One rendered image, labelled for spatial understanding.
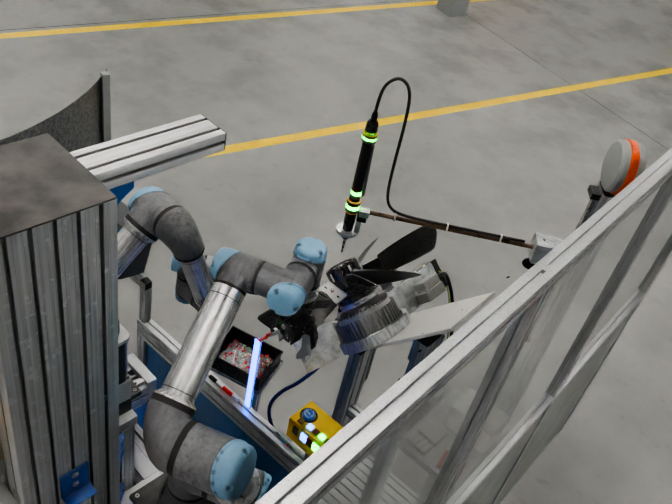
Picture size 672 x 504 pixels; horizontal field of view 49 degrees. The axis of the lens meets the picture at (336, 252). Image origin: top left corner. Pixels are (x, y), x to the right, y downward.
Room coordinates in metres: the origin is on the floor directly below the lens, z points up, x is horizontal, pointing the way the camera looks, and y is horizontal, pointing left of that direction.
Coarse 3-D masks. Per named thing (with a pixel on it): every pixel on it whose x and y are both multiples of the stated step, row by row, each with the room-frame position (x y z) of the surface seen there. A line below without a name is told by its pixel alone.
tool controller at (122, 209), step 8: (120, 208) 1.98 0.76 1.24; (120, 216) 1.93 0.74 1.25; (120, 224) 1.88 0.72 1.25; (144, 248) 1.89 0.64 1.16; (136, 256) 1.86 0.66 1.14; (144, 256) 1.89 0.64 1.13; (136, 264) 1.86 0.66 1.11; (144, 264) 1.89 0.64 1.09; (128, 272) 1.84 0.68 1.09; (136, 272) 1.86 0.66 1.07
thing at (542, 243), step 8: (536, 232) 1.92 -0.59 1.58; (536, 240) 1.88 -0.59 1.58; (544, 240) 1.89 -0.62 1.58; (552, 240) 1.90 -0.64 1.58; (560, 240) 1.91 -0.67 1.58; (528, 248) 1.92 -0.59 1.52; (536, 248) 1.86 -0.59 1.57; (544, 248) 1.86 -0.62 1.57; (552, 248) 1.86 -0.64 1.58; (536, 256) 1.86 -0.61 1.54
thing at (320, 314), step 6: (330, 306) 1.80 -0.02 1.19; (264, 312) 1.76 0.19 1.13; (270, 312) 1.75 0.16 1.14; (312, 312) 1.75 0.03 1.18; (318, 312) 1.76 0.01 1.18; (324, 312) 1.76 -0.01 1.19; (330, 312) 1.77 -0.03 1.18; (258, 318) 1.73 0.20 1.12; (264, 318) 1.72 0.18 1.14; (270, 318) 1.72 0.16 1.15; (276, 318) 1.72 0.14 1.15; (318, 318) 1.73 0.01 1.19; (324, 318) 1.74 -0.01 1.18; (264, 324) 1.69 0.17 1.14; (270, 324) 1.69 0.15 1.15; (318, 324) 1.70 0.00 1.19
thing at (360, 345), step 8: (400, 320) 1.83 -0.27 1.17; (408, 320) 1.86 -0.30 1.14; (384, 328) 1.78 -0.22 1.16; (392, 328) 1.79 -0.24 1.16; (400, 328) 1.81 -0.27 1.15; (368, 336) 1.76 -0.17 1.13; (376, 336) 1.76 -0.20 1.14; (384, 336) 1.77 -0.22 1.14; (392, 336) 1.77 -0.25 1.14; (344, 344) 1.77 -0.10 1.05; (352, 344) 1.75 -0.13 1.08; (360, 344) 1.75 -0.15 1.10; (368, 344) 1.74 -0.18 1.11; (376, 344) 1.74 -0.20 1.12; (344, 352) 1.77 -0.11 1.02; (352, 352) 1.75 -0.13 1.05
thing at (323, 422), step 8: (304, 408) 1.45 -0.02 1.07; (312, 408) 1.46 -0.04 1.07; (320, 408) 1.47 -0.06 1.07; (296, 416) 1.41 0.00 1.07; (320, 416) 1.43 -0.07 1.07; (328, 416) 1.44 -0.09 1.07; (288, 424) 1.40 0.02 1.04; (296, 424) 1.39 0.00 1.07; (304, 424) 1.39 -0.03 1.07; (312, 424) 1.40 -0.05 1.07; (320, 424) 1.41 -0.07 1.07; (328, 424) 1.41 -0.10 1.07; (336, 424) 1.42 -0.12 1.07; (288, 432) 1.40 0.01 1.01; (304, 432) 1.37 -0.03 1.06; (320, 432) 1.38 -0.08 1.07; (328, 432) 1.38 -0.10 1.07; (336, 432) 1.39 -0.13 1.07; (296, 440) 1.38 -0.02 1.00; (312, 440) 1.35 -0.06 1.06; (320, 440) 1.35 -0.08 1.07; (304, 448) 1.36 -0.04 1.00
